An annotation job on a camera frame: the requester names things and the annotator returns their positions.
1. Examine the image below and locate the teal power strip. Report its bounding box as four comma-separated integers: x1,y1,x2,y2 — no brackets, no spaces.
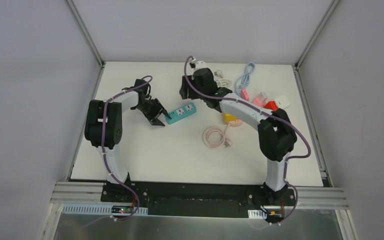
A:
165,102,197,125

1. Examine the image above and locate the yellow cube adapter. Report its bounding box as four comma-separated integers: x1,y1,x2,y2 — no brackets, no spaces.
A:
221,112,238,123

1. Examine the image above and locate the pink power strip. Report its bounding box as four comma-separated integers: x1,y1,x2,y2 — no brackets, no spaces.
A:
252,96,267,108

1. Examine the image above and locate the red cube adapter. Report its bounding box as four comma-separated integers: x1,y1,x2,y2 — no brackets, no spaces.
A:
264,101,279,111

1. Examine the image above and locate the white cube adapter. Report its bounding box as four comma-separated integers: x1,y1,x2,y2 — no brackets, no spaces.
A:
274,95,291,109

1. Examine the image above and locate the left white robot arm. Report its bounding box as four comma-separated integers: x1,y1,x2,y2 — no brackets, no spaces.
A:
84,75,169,203

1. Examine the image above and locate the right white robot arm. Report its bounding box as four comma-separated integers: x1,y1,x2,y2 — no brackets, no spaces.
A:
179,56,312,205

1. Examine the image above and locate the white pink small adapter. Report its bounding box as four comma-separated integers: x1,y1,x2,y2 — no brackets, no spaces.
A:
256,91,268,102

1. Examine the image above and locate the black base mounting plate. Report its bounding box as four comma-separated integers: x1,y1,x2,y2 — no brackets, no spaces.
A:
100,181,297,220

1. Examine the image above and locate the light blue cord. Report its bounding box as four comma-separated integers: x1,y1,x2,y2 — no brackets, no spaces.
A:
234,62,256,95

